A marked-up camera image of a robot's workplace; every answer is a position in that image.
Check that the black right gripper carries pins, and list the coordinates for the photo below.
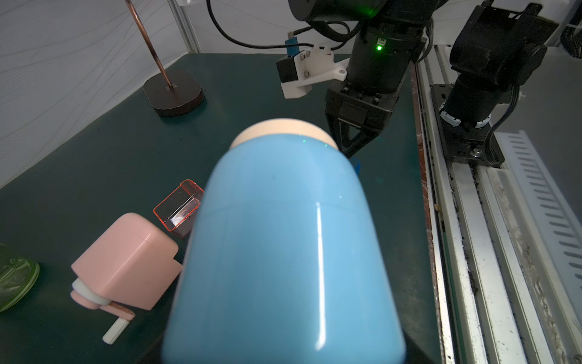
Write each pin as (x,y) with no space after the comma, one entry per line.
(356,118)

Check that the blue pencil sharpener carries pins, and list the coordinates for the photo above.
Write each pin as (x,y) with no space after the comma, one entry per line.
(283,263)

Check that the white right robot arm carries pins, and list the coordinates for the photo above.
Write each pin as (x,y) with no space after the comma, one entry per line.
(494,55)

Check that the red transparent tray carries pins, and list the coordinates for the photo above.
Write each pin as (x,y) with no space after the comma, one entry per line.
(177,212)

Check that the copper glass holder stand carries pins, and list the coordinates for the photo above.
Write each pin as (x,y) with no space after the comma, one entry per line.
(170,93)

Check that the green glass tumbler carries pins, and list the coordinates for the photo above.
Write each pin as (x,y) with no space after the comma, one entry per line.
(18,275)

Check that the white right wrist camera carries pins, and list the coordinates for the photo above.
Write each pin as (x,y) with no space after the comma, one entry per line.
(299,70)

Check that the white slotted cable duct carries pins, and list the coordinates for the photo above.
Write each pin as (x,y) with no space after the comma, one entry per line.
(557,223)

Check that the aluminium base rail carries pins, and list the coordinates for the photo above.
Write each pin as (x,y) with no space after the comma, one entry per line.
(499,298)

